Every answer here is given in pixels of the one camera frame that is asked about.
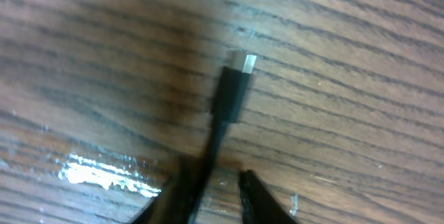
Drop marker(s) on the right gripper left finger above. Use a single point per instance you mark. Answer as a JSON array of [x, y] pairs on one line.
[[180, 197]]

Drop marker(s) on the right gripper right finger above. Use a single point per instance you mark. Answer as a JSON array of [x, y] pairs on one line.
[[258, 206]]

